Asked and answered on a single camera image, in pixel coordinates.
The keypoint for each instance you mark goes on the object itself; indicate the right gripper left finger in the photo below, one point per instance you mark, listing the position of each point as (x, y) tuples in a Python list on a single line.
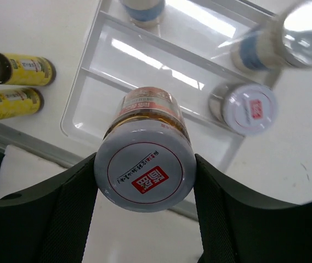
[(49, 221)]

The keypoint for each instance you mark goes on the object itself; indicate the brown spice jar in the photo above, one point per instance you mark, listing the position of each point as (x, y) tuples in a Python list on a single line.
[(150, 115), (245, 108)]

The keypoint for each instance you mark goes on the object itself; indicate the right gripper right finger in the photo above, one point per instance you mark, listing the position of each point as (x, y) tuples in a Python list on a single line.
[(239, 224)]

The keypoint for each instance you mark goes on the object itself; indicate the white tiered organizer tray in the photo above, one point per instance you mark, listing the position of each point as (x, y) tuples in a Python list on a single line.
[(186, 54)]

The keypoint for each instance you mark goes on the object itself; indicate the blue label shaker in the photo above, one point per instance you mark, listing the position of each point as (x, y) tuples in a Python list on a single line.
[(144, 13), (284, 41)]

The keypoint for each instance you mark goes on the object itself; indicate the yellow bottle beige cap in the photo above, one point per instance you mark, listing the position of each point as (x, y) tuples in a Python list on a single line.
[(20, 102)]

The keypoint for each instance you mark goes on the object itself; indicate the yellow bottle dark cap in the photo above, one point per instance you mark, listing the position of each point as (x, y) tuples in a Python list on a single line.
[(18, 69)]

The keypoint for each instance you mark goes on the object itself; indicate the brown spice jar front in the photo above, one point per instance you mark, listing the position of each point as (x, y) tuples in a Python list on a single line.
[(150, 115)]

